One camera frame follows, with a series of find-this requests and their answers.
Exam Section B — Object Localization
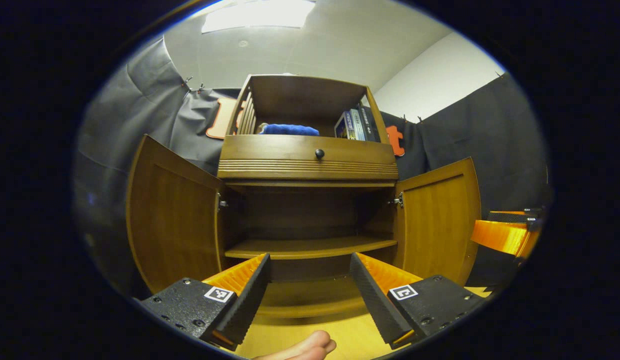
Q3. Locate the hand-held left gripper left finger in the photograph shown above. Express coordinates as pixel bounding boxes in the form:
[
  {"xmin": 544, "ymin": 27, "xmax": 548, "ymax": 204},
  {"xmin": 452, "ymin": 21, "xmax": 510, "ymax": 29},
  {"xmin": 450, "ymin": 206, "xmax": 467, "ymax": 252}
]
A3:
[{"xmin": 139, "ymin": 253, "xmax": 271, "ymax": 351}]

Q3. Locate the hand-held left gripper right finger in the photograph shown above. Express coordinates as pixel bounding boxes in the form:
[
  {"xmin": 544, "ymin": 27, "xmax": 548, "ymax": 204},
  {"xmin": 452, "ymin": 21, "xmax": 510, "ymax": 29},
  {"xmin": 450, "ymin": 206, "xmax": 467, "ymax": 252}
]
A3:
[{"xmin": 350, "ymin": 252, "xmax": 487, "ymax": 351}]

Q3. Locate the wooden shoe cabinet door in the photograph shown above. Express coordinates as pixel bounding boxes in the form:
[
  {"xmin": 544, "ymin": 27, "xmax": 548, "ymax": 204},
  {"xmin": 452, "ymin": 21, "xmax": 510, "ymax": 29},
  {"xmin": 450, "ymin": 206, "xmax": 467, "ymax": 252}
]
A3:
[
  {"xmin": 126, "ymin": 134, "xmax": 226, "ymax": 295},
  {"xmin": 392, "ymin": 157, "xmax": 482, "ymax": 287}
]

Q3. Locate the wooden double-door shoe cabinet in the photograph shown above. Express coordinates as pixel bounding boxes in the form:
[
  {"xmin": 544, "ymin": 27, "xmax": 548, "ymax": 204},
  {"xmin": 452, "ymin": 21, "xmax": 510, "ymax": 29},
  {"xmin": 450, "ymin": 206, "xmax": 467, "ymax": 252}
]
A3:
[{"xmin": 217, "ymin": 74, "xmax": 400, "ymax": 320}]

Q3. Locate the black backdrop cloth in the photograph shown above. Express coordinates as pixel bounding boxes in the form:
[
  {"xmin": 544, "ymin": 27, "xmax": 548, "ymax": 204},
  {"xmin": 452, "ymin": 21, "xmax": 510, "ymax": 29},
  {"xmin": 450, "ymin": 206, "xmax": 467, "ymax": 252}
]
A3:
[{"xmin": 72, "ymin": 36, "xmax": 553, "ymax": 301}]

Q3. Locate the wooden inner shelf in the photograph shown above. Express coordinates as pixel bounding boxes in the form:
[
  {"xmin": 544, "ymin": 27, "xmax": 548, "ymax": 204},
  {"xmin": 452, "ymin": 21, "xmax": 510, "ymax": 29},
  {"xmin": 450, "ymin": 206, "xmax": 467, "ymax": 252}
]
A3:
[{"xmin": 224, "ymin": 236, "xmax": 398, "ymax": 260}]

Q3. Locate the wooden drawer with black knob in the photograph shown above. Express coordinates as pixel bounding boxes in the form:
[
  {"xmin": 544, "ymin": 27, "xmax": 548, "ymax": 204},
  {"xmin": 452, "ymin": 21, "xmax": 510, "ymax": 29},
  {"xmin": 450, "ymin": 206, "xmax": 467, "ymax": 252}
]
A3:
[{"xmin": 217, "ymin": 134, "xmax": 400, "ymax": 182}]

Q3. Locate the blue and white book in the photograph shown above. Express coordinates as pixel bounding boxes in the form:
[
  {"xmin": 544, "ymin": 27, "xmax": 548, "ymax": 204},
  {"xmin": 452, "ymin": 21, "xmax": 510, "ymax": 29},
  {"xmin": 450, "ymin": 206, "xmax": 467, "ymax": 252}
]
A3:
[{"xmin": 334, "ymin": 111, "xmax": 354, "ymax": 140}]

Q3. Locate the blue folded towel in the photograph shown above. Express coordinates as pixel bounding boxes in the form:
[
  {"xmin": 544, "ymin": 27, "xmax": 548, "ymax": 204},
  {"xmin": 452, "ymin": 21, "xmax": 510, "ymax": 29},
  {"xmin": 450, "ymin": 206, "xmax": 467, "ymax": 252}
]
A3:
[{"xmin": 260, "ymin": 123, "xmax": 321, "ymax": 137}]

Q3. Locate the grey spine book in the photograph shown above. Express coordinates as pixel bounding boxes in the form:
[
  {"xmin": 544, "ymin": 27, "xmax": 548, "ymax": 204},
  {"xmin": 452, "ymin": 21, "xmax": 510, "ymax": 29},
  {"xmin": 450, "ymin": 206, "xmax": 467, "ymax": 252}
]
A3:
[{"xmin": 349, "ymin": 108, "xmax": 367, "ymax": 142}]

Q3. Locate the ceiling light panel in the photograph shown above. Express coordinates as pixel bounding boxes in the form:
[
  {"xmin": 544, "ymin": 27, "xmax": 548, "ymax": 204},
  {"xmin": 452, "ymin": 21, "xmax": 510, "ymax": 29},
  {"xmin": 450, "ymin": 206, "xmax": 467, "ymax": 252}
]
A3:
[{"xmin": 201, "ymin": 0, "xmax": 316, "ymax": 34}]

